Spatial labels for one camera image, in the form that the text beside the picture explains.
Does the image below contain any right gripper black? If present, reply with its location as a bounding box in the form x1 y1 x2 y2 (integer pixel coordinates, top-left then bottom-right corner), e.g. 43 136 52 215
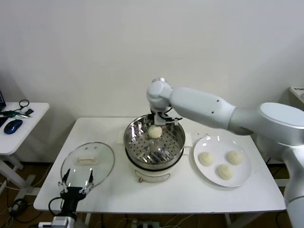
150 108 171 121

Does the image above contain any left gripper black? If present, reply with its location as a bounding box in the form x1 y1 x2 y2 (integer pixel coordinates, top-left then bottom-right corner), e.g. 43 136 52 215
58 168 95 218

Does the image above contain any white steamed baozi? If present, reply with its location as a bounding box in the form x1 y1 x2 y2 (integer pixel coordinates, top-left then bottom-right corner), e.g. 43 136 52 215
215 163 235 180
198 152 215 166
226 151 244 165
148 125 163 139

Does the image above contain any glass pot lid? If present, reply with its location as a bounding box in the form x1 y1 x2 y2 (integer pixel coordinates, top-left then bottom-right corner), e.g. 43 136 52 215
60 142 115 190

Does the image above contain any steel steamer basket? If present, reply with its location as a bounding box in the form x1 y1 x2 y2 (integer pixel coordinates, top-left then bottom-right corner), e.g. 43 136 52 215
116 114 193 167

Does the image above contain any white rectangular table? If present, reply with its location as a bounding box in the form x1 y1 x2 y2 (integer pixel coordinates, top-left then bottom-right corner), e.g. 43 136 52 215
33 117 287 228

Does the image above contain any white side table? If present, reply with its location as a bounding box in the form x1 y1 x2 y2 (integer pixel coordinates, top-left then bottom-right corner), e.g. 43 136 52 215
0 102 50 192

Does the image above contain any white power strip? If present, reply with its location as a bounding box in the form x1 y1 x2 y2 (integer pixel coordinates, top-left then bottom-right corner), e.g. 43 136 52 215
132 219 160 228

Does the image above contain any blue computer mouse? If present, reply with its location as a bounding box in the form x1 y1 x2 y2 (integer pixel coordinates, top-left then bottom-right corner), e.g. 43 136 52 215
4 119 23 135

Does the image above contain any green pen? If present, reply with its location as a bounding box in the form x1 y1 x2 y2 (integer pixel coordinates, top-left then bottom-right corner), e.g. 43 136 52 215
0 110 32 119

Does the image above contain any white round plate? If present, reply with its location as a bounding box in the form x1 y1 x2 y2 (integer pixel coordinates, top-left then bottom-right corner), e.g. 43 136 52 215
193 135 252 188

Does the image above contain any laptop with blue screen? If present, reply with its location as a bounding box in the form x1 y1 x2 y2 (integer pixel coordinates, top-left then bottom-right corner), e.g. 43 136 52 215
0 91 7 111

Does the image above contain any white cabinet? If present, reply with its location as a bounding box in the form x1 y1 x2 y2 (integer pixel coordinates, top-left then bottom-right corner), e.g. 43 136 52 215
282 85 304 105

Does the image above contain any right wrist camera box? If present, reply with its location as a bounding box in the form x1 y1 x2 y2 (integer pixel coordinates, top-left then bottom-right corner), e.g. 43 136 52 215
154 113 167 126

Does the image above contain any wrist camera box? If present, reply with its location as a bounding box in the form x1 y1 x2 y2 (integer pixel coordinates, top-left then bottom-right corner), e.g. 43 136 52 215
38 216 76 228
154 113 167 126

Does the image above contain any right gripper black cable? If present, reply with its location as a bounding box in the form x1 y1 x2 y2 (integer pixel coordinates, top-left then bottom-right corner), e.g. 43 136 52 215
163 113 182 124

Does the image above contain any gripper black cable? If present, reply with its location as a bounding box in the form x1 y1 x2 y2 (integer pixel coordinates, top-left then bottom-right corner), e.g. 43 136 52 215
48 196 64 214
163 113 182 124

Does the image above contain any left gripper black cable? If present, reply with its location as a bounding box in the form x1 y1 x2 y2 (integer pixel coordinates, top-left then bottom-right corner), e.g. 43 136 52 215
48 196 64 214

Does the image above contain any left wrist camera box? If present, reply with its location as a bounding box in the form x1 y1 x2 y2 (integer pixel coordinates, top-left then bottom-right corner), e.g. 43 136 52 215
38 216 76 228

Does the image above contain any black floor cable coil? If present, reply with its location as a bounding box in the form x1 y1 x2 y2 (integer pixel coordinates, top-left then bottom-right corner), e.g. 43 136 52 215
8 198 42 224

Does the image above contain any black cable loop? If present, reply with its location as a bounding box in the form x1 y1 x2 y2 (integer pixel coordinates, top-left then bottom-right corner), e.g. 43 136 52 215
18 99 30 112

